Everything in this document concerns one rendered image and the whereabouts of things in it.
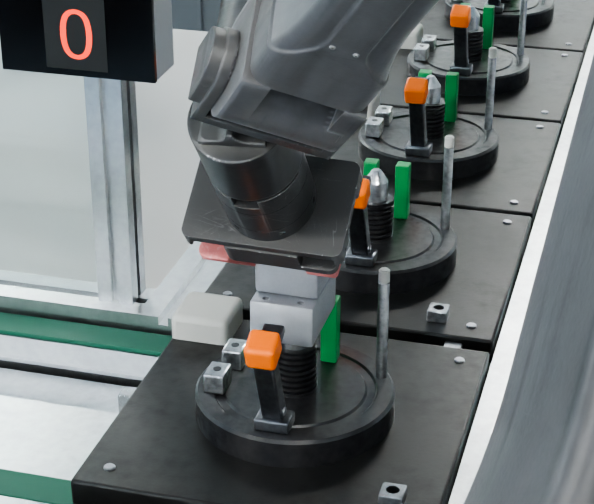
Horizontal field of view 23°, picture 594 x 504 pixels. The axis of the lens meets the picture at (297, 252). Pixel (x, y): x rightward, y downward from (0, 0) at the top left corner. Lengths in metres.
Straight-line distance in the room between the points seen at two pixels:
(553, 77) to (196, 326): 0.71
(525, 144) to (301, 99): 0.79
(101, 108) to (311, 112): 0.42
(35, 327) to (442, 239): 0.35
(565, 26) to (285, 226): 1.07
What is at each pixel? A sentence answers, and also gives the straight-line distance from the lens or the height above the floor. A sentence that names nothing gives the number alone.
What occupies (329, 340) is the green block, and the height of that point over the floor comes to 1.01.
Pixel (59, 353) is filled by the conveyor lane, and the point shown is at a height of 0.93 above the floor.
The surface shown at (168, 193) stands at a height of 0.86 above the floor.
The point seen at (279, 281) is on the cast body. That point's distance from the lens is 0.96.
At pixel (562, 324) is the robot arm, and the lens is 0.34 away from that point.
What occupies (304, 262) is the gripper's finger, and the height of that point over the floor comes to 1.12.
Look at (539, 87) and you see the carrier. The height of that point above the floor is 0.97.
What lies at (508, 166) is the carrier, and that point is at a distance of 1.45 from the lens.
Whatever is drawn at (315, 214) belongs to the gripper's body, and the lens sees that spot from 0.88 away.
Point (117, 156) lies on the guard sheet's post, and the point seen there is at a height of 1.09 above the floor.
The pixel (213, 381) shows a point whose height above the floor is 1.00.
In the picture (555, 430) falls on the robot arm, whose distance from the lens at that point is 0.34.
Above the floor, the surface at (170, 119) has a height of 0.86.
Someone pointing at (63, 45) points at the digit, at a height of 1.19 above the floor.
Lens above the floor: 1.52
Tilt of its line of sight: 26 degrees down
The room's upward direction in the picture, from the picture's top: straight up
